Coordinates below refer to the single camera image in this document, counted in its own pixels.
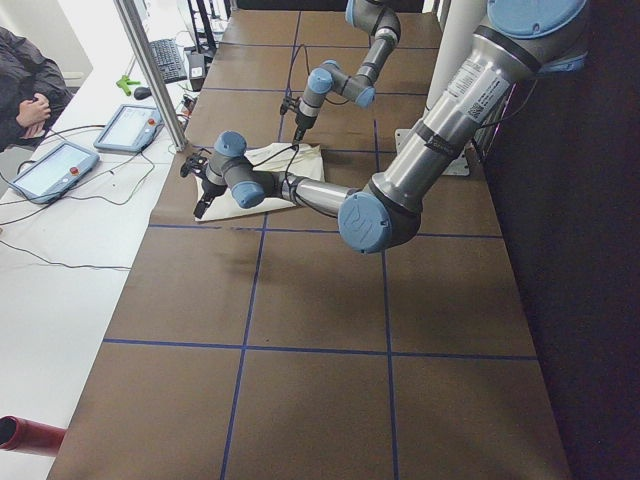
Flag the green plastic tool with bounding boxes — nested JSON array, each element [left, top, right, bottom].
[[116, 75, 140, 97]]

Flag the black keyboard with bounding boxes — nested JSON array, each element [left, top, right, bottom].
[[149, 39, 187, 84]]

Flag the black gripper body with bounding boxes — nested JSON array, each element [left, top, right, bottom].
[[296, 111, 318, 131], [201, 178, 226, 200]]

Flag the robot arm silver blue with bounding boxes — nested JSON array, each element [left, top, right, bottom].
[[280, 0, 401, 143], [180, 1, 589, 253]]

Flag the red fire extinguisher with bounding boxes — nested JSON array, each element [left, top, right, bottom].
[[1, 416, 67, 457]]

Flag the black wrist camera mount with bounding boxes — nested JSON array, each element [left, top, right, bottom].
[[280, 96, 302, 116], [180, 153, 209, 179]]

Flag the black computer mouse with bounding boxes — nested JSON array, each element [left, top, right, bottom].
[[133, 87, 152, 100]]

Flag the far teach pendant tablet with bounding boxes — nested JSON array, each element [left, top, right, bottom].
[[93, 104, 164, 154]]

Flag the near teach pendant tablet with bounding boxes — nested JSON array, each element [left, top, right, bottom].
[[9, 141, 100, 204]]

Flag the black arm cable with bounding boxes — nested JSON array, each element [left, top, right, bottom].
[[244, 142, 301, 201], [285, 43, 311, 101]]

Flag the cream long sleeve cat shirt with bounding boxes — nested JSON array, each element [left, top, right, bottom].
[[195, 131, 324, 222]]

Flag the seated person in black jacket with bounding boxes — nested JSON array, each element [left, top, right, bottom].
[[1, 28, 73, 150]]

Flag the aluminium frame post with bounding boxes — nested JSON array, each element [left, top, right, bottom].
[[114, 0, 188, 152]]

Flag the teach pendant tablet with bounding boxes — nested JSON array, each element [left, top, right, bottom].
[[93, 104, 164, 154], [9, 141, 100, 204]]

